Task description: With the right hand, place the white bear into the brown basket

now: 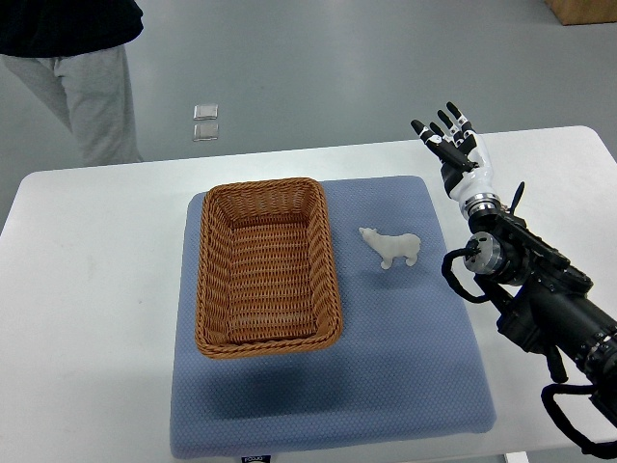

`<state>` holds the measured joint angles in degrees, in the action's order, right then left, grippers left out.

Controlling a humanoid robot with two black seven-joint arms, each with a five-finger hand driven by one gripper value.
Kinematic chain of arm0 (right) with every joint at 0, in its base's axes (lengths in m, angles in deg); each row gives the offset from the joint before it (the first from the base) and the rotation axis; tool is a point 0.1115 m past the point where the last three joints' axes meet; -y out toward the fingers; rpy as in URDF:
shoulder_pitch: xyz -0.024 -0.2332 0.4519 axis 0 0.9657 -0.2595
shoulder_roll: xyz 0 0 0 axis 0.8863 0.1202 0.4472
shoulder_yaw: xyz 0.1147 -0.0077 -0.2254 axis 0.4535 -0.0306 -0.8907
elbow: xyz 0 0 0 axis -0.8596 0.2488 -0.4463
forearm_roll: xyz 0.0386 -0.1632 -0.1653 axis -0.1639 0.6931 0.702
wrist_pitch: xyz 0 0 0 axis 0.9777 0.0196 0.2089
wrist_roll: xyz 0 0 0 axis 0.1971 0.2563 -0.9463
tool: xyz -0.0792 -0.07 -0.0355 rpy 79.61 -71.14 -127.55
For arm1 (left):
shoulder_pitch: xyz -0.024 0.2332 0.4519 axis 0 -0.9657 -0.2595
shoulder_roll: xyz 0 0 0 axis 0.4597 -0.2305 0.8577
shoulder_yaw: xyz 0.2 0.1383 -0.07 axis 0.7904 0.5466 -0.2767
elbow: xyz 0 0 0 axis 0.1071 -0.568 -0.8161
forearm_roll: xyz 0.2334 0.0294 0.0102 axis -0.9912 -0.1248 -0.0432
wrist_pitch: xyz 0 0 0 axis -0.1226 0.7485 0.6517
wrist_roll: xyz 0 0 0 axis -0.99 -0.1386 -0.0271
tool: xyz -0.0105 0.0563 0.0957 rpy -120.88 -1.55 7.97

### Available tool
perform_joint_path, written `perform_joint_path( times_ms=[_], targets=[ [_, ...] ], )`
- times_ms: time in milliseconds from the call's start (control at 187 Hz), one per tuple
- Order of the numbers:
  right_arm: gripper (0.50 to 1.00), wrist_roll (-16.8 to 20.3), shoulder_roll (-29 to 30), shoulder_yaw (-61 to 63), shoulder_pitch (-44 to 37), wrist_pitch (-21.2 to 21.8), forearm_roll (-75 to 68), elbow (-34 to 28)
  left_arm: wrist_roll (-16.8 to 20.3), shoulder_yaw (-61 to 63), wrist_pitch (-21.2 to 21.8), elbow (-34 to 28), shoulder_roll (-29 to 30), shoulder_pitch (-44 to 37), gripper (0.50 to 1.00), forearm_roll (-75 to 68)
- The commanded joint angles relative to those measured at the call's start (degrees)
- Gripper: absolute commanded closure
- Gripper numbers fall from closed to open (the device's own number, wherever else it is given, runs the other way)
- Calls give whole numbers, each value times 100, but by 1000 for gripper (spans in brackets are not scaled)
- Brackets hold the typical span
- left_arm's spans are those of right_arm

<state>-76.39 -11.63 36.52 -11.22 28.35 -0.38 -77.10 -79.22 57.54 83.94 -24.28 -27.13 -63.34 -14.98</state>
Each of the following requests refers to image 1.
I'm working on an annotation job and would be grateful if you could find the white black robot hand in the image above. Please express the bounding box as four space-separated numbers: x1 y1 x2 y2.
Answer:
411 102 496 206

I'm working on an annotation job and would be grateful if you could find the white toy bear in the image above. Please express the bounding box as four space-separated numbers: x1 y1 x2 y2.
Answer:
359 228 421 270

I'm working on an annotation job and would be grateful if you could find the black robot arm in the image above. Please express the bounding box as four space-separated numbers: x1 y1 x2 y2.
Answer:
442 193 616 459

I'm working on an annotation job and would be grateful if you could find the brown wicker basket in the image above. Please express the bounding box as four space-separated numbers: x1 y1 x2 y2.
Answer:
195 177 343 360

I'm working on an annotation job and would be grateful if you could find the blue quilted mat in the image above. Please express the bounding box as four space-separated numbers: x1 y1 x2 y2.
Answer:
171 176 496 459

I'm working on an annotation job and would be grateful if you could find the upper metal floor plate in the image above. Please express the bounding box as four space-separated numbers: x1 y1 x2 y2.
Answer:
193 103 219 121

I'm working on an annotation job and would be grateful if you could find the person in grey trousers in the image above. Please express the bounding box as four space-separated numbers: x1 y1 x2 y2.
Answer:
1 1 144 167

